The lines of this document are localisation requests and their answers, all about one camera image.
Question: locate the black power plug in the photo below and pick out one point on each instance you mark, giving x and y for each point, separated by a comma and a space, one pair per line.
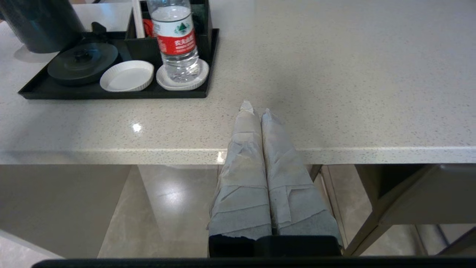
99, 29

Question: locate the black box with sachets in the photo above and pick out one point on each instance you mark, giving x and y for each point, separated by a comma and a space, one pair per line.
139, 48

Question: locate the black electric kettle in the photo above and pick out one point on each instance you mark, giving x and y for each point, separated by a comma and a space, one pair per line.
41, 26

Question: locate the black round kettle base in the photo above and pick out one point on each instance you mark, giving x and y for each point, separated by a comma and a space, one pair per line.
80, 65

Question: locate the beige chair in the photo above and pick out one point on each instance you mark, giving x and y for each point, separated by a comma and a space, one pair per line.
416, 193

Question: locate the red cap water bottle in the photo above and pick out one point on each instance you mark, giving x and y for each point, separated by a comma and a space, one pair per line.
176, 37

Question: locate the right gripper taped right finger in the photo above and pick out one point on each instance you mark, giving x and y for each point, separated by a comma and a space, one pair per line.
293, 193

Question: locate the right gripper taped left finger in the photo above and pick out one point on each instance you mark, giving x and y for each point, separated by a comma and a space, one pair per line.
241, 178

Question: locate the white upright card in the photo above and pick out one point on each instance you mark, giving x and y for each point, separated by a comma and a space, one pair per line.
138, 18

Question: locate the black rectangular serving tray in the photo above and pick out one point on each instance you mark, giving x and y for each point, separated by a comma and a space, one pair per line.
74, 92

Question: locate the white round saucer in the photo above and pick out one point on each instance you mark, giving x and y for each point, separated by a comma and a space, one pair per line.
126, 77
200, 76

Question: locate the beige table support panel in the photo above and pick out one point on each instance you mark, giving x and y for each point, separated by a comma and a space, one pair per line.
55, 208

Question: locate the red snack packet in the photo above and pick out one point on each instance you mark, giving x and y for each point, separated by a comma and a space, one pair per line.
148, 26

